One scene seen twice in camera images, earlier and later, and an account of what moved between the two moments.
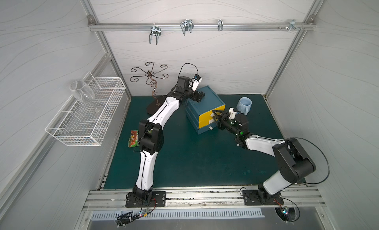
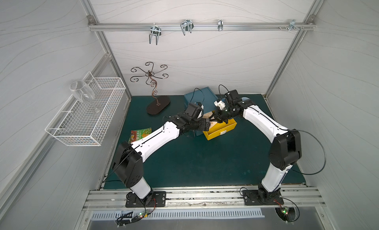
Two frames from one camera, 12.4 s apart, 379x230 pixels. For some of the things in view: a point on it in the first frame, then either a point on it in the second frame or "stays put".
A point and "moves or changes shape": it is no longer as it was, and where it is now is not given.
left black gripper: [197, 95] -> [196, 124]
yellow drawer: [210, 115] moves or changes shape
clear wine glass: [83, 93] stays put
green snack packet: [133, 140] stays put
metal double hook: [155, 30] stays put
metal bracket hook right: [291, 25] stays put
